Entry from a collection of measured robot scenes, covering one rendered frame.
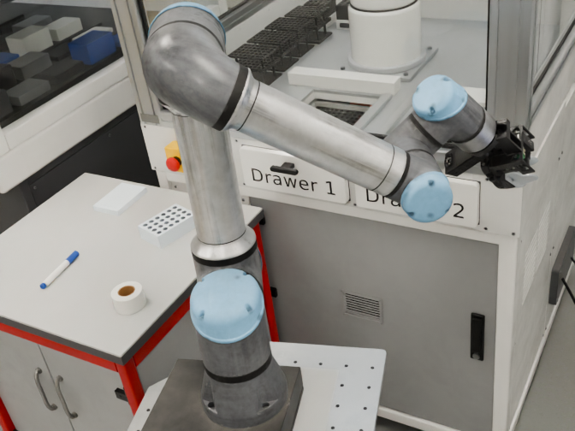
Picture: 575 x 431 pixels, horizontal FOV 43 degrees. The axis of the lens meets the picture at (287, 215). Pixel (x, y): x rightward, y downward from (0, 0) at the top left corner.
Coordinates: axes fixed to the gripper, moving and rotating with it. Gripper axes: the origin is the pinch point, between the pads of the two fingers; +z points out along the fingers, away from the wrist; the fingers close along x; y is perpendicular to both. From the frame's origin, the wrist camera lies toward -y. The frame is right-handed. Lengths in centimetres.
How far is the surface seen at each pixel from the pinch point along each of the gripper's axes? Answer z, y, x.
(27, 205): -26, -139, 11
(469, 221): 15.1, -18.5, 0.2
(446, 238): 20.8, -27.5, -0.2
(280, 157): -6, -58, 16
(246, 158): -8, -68, 17
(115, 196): -18, -108, 11
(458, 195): 9.5, -18.3, 4.4
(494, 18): -16.2, 2.8, 26.0
